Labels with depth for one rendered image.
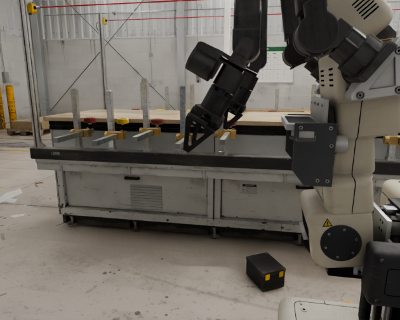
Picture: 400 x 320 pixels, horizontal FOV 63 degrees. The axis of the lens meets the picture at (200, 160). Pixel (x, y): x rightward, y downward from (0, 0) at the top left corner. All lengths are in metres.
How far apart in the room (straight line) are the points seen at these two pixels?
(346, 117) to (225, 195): 1.63
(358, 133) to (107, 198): 2.13
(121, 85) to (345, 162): 9.32
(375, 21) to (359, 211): 0.46
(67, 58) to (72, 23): 1.01
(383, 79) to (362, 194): 0.31
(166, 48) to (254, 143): 7.54
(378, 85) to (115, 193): 2.21
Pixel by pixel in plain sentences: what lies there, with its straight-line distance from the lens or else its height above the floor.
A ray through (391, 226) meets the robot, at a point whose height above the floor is 0.77.
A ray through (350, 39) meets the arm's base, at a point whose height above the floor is 1.22.
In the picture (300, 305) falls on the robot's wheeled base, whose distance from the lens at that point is 1.48.
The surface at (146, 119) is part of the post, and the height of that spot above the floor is 0.92.
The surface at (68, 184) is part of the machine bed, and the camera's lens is 2.84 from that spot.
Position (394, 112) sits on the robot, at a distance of 0.94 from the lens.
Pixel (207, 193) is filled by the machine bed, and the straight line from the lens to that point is 2.40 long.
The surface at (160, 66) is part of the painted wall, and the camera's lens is 9.63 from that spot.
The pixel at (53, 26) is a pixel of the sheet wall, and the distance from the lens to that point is 11.17.
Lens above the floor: 1.14
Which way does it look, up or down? 13 degrees down
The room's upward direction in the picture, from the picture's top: straight up
